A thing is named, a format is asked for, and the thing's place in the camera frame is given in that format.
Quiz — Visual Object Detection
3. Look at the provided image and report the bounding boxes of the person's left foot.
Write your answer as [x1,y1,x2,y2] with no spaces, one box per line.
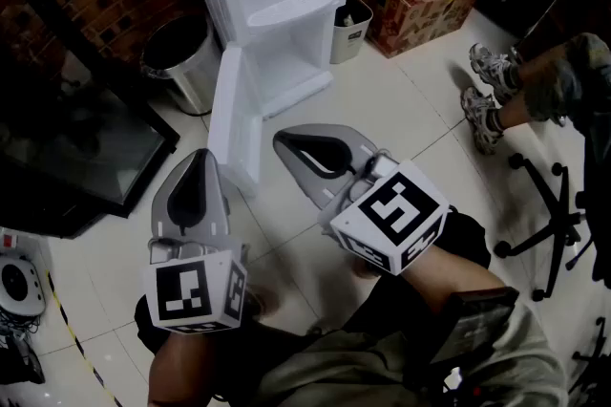
[246,284,282,319]

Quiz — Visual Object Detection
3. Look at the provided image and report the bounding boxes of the red white plastic package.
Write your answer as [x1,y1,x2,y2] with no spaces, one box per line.
[0,227,22,254]

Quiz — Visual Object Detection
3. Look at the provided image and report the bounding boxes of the black body-worn device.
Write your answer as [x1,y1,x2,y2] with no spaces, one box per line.
[428,286,521,366]

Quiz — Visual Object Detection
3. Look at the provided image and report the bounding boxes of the stainless steel trash bin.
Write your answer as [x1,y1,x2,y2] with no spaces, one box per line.
[139,14,223,118]

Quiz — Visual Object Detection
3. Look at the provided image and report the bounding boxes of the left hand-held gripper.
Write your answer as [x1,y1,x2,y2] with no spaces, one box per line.
[141,148,250,335]

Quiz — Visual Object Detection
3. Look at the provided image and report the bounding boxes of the yellow black floor tape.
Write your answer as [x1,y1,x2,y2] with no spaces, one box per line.
[44,269,123,407]

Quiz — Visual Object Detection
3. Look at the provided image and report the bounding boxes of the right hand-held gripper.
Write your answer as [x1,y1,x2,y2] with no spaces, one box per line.
[273,123,451,277]

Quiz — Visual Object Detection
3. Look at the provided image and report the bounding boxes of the black office chair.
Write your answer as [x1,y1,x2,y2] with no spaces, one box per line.
[569,316,611,407]

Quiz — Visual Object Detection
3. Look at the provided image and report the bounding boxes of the white drip tray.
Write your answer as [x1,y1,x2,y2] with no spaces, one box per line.
[246,0,342,29]

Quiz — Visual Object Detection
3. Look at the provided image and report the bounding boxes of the printed brown cardboard box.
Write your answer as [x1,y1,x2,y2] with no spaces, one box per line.
[349,0,482,60]

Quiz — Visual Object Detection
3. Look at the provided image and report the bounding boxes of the person's left forearm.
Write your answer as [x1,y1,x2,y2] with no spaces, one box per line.
[146,331,226,407]

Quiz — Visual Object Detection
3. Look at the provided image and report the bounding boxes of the seated person's legs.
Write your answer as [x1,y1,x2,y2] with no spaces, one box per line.
[524,32,611,130]

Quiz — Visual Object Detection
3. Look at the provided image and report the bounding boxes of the person's right foot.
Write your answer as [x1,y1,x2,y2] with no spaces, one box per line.
[349,250,384,281]

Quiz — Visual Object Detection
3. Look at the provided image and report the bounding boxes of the person's right forearm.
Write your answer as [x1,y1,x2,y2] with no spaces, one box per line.
[399,243,507,316]

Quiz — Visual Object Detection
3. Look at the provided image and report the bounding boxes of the small white waste bin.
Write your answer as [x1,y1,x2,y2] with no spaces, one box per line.
[329,0,375,65]

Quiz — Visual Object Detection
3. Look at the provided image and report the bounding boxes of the white round device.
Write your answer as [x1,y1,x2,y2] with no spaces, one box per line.
[0,250,48,318]

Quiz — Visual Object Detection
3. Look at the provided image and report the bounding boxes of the person's foot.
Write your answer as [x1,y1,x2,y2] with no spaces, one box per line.
[349,250,384,281]
[246,284,282,319]

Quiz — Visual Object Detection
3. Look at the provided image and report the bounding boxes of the black office chair base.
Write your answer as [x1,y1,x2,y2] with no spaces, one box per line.
[493,108,611,302]

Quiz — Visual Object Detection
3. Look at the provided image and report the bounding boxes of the person's grey shirt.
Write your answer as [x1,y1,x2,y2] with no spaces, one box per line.
[251,298,570,407]

